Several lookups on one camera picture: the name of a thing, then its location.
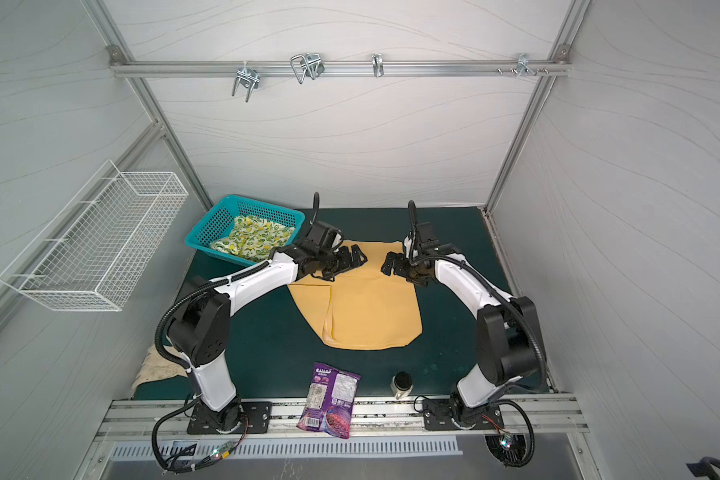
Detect yellow skirt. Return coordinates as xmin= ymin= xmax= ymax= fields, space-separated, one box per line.
xmin=288 ymin=242 xmax=423 ymax=351

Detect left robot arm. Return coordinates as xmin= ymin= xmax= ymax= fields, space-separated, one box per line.
xmin=150 ymin=194 xmax=368 ymax=474

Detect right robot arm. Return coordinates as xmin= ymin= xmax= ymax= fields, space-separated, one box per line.
xmin=381 ymin=201 xmax=548 ymax=428

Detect green floral skirt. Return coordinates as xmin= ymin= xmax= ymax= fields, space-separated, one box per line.
xmin=209 ymin=215 xmax=295 ymax=262

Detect teal plastic basket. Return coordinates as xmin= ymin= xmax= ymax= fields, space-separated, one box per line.
xmin=185 ymin=195 xmax=305 ymax=266

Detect green table mat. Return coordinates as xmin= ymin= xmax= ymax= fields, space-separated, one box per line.
xmin=131 ymin=206 xmax=550 ymax=401

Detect small black-lidded jar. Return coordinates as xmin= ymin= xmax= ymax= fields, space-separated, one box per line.
xmin=390 ymin=371 xmax=413 ymax=400

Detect purple snack bag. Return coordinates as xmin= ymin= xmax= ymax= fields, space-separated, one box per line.
xmin=297 ymin=363 xmax=361 ymax=439

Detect metal u-bolt clamp middle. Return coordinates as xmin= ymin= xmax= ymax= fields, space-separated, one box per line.
xmin=289 ymin=53 xmax=325 ymax=84

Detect metal u-bolt clamp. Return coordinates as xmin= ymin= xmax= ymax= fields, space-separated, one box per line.
xmin=231 ymin=63 xmax=260 ymax=103
xmin=289 ymin=53 xmax=325 ymax=84

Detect metal clamp right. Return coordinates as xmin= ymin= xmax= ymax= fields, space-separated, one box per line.
xmin=371 ymin=53 xmax=384 ymax=78

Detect beige work glove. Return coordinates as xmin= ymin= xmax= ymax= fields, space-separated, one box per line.
xmin=131 ymin=345 xmax=187 ymax=393

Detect metal u-bolt clamp left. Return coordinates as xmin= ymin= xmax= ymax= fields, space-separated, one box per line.
xmin=231 ymin=63 xmax=260 ymax=103

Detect aluminium cross bar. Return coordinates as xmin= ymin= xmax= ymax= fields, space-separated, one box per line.
xmin=110 ymin=58 xmax=572 ymax=79

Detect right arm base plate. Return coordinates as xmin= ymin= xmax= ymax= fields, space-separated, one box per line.
xmin=413 ymin=395 xmax=504 ymax=431

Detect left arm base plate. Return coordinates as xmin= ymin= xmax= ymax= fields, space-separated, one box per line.
xmin=186 ymin=398 xmax=273 ymax=435

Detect metal corner bracket bolts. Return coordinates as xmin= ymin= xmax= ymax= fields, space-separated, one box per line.
xmin=495 ymin=54 xmax=549 ymax=78

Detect white wire basket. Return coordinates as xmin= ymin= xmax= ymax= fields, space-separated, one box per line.
xmin=0 ymin=161 xmax=188 ymax=312

